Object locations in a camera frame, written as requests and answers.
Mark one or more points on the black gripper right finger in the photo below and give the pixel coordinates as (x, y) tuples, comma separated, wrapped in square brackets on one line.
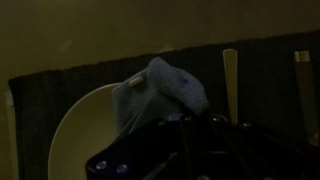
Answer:
[(253, 153)]

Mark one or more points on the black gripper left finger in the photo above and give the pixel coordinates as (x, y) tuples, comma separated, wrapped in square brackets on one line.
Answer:
[(143, 150)]

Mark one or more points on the blue towel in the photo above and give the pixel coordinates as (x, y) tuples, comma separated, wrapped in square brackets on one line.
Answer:
[(166, 93)]

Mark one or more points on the white round plate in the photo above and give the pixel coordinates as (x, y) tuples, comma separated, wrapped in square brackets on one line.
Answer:
[(83, 133)]

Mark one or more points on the metal fork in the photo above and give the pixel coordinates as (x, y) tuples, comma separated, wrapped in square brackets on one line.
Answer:
[(230, 83)]

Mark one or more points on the dark woven placemat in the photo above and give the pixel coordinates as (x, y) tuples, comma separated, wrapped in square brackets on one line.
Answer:
[(263, 73)]

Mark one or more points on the metal spoon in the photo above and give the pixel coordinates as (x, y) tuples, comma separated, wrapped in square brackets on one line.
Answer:
[(305, 90)]

